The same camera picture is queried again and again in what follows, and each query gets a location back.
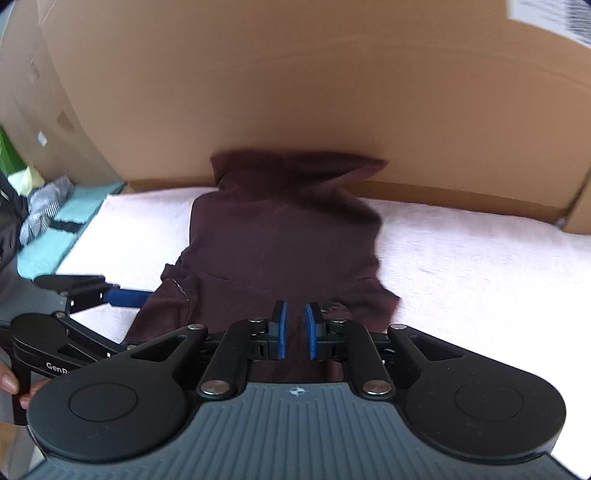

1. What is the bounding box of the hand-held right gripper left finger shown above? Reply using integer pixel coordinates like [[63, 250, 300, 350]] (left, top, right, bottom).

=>
[[129, 301, 289, 400]]

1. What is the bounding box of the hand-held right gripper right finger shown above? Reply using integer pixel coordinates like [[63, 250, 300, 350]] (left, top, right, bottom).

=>
[[303, 302, 465, 400]]

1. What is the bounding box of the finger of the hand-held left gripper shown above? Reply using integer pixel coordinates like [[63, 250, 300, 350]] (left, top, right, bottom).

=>
[[65, 281, 154, 315], [55, 313, 139, 361]]

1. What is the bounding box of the dark brown hoodie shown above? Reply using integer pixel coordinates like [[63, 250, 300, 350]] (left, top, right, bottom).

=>
[[124, 148, 402, 384]]

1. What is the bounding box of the person's left hand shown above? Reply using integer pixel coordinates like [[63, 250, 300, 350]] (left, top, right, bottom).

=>
[[0, 360, 49, 409]]

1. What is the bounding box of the teal sheet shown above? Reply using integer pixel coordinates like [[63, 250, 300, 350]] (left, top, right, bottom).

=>
[[17, 181, 127, 280]]

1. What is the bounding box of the striped garment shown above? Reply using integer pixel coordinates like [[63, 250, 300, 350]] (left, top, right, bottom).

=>
[[19, 176, 75, 246]]

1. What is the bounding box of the navy blue bag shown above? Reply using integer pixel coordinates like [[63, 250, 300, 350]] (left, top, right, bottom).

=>
[[0, 175, 31, 273]]

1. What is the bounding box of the pale green packet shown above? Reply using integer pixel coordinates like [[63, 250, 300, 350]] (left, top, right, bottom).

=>
[[8, 166, 46, 195]]

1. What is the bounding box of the pale fleece blanket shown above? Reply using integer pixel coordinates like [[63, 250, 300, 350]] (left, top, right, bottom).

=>
[[53, 185, 591, 467]]

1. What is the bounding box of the green bag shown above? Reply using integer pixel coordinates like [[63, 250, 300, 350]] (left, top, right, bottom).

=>
[[0, 128, 27, 175]]

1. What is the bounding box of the cardboard side panel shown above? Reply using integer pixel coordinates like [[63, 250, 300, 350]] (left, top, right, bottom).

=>
[[0, 0, 126, 185]]

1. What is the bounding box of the large cardboard box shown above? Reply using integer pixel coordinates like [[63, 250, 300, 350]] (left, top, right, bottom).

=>
[[37, 0, 591, 221]]

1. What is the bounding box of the taped cardboard box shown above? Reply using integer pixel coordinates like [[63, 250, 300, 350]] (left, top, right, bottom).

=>
[[564, 178, 591, 236]]

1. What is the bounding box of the white code label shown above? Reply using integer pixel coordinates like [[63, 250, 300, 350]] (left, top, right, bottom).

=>
[[508, 0, 591, 47]]

